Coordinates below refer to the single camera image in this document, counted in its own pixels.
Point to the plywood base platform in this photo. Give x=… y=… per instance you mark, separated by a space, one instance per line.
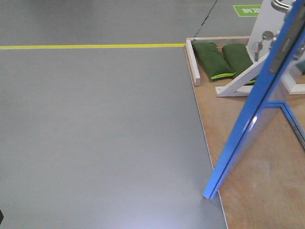
x=266 y=189

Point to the green sandbag right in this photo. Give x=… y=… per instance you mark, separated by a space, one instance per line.
x=237 y=58

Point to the green sandbag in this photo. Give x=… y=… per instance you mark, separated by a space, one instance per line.
x=216 y=67
x=237 y=58

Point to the green sandbag left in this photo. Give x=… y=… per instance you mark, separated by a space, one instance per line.
x=216 y=67

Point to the yellow floor tape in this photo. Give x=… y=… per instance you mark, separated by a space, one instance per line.
x=91 y=46

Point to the silver latch plate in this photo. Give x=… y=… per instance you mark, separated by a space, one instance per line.
x=287 y=38

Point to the black robot part left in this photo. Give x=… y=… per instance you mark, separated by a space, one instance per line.
x=1 y=216

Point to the blue door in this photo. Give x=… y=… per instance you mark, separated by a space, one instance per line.
x=268 y=95

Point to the silver door handle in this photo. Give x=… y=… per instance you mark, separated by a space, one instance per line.
x=280 y=7

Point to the green floor sign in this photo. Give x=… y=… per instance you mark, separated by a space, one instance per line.
x=247 y=10

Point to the white triangular brace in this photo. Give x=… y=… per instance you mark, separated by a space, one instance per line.
x=238 y=87

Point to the silver lock cylinder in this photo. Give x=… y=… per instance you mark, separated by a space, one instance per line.
x=267 y=35

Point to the white door frame panel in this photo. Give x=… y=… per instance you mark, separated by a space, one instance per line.
x=269 y=19

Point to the white border beam rear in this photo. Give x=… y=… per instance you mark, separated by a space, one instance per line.
x=192 y=63

